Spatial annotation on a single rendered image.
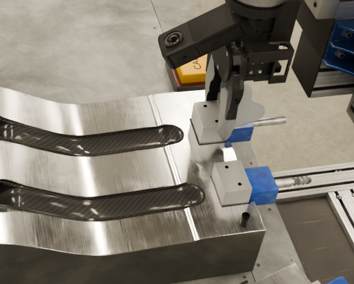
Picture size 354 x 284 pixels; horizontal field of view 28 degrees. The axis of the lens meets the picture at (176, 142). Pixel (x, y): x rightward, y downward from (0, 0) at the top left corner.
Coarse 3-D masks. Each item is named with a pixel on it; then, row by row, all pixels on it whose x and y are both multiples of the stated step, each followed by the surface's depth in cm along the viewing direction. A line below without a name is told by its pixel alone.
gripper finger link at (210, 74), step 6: (210, 60) 93; (210, 66) 93; (210, 72) 94; (216, 72) 92; (210, 78) 94; (216, 78) 93; (210, 84) 95; (216, 84) 95; (222, 84) 96; (210, 90) 95; (216, 90) 95; (210, 96) 97; (216, 96) 97
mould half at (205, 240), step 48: (0, 96) 92; (144, 96) 101; (192, 96) 102; (0, 144) 86; (192, 144) 95; (96, 192) 89; (0, 240) 76; (48, 240) 80; (96, 240) 83; (144, 240) 84; (192, 240) 85; (240, 240) 87
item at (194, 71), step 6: (198, 60) 116; (204, 60) 117; (180, 66) 115; (186, 66) 115; (192, 66) 115; (198, 66) 115; (204, 66) 116; (180, 72) 115; (186, 72) 114; (192, 72) 114; (198, 72) 114; (204, 72) 115; (180, 78) 115; (186, 78) 114; (192, 78) 115; (198, 78) 115; (204, 78) 115
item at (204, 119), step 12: (192, 108) 97; (204, 108) 96; (216, 108) 96; (192, 120) 98; (204, 120) 94; (216, 120) 94; (264, 120) 98; (276, 120) 99; (204, 132) 94; (216, 132) 94; (240, 132) 96; (252, 132) 97; (204, 144) 96
